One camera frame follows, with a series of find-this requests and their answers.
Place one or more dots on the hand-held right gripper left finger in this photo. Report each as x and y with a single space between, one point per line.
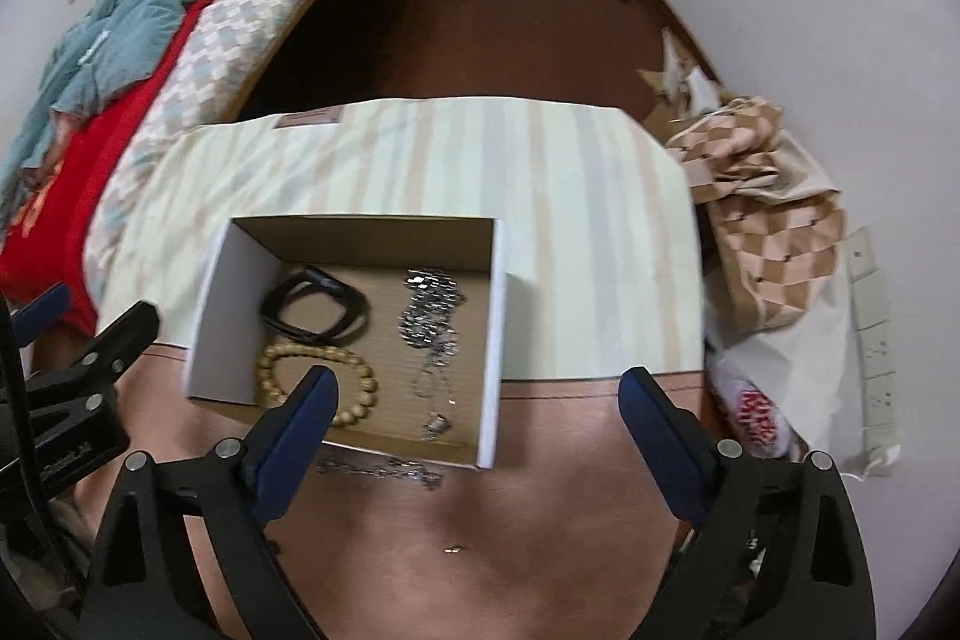
298 441

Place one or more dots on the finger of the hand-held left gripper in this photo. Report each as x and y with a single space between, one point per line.
43 311
112 347

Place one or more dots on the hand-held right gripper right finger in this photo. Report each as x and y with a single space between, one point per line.
671 441

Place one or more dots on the white cardboard box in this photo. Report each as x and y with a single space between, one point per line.
352 325

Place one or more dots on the red printed plastic bag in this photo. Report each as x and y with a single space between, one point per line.
754 411

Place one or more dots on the bed with blankets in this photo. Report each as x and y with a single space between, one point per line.
112 153

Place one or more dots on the white power strip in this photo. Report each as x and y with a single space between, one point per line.
874 340

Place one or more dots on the striped table cloth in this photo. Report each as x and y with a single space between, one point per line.
570 220

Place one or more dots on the checkered paper bag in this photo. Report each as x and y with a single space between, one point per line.
765 212

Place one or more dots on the teal blanket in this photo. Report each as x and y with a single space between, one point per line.
127 25

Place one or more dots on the checkered bed quilt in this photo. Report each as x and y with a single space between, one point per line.
247 25

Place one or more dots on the torn cardboard scraps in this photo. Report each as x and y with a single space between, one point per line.
686 78

